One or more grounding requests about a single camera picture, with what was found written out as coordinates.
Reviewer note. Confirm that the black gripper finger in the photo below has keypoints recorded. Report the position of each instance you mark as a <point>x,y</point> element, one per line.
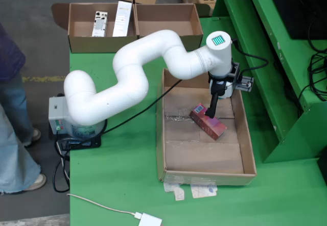
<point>213,106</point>

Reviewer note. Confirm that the person in blue jeans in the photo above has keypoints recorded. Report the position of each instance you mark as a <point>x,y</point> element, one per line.
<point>12,139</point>

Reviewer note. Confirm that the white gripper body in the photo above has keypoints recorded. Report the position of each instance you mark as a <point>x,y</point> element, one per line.
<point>229,90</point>

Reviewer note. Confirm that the white power adapter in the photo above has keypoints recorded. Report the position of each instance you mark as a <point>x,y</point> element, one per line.
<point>150,221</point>

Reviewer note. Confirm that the red product box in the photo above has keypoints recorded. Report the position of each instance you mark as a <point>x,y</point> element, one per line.
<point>214,127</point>

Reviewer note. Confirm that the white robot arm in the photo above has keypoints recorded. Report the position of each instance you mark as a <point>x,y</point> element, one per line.
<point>127,65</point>

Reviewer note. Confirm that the grey robot base box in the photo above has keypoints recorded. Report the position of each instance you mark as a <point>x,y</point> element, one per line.
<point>57,111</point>

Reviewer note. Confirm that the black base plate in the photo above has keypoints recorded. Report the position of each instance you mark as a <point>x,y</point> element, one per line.
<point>92,141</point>

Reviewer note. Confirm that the white paper label scrap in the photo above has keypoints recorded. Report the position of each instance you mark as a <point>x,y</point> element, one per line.
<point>204,191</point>
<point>176,191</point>

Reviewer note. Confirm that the black-spotted white carton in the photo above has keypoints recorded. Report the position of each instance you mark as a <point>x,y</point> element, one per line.
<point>100,23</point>

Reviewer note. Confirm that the tall white carton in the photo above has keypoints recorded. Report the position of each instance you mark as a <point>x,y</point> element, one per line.
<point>122,19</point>

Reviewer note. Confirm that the brown cardboard box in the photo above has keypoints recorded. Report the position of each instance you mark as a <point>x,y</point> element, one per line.
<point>79,19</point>
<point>166,19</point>

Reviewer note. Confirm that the green metal shelf unit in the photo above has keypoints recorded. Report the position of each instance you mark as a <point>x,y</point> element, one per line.
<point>281,96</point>

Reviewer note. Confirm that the shallow cardboard tray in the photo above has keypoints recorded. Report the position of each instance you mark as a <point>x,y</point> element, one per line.
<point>204,157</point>

